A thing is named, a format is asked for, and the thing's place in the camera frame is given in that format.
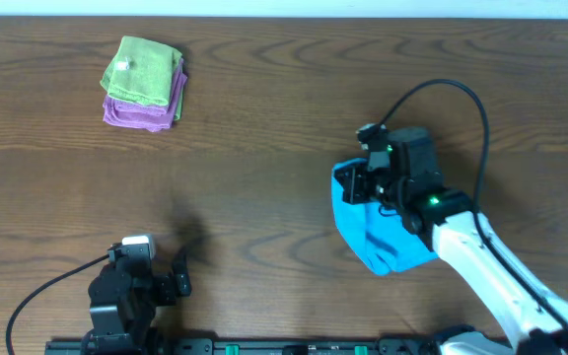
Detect purple folded cloth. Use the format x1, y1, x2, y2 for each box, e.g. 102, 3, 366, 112
103, 59, 187, 132

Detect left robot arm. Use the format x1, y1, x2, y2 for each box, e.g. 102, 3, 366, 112
80, 250, 191, 355

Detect right black cable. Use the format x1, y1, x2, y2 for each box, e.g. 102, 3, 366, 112
377, 78, 568, 355

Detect blue microfiber cloth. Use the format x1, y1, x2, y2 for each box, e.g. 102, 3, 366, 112
330, 158, 438, 276

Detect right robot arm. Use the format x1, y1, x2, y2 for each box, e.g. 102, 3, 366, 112
331, 159, 568, 354

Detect black cable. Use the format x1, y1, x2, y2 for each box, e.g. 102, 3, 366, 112
377, 78, 568, 355
5, 253, 112, 355

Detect left black cable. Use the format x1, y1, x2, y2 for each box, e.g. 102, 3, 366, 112
5, 253, 112, 355

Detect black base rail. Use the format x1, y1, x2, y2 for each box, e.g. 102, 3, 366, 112
44, 335, 443, 355

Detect green folded cloth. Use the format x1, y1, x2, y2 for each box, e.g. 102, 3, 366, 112
101, 36, 183, 107

